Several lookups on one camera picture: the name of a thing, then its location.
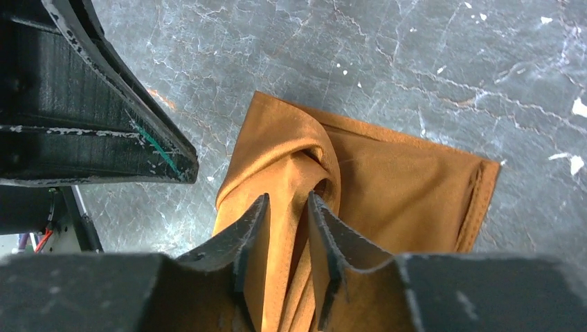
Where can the orange cloth napkin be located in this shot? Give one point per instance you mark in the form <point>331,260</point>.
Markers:
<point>404,193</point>

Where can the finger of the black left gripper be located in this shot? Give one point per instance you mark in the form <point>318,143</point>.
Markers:
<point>72,112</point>

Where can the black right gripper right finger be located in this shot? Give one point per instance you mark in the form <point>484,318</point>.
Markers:
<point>359,286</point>

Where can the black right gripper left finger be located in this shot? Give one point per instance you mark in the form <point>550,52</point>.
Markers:
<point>218,286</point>

